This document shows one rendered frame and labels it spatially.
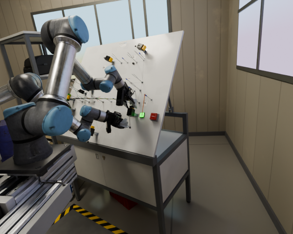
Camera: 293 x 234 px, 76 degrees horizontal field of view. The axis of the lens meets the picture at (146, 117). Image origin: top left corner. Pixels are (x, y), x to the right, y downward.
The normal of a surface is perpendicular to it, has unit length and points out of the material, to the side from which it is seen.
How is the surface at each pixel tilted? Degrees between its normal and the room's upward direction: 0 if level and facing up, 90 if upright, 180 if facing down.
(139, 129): 54
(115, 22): 90
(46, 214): 90
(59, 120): 96
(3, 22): 90
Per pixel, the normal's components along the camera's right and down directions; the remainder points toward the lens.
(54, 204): 0.98, -0.04
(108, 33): -0.16, 0.32
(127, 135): -0.51, -0.31
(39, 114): -0.29, -0.29
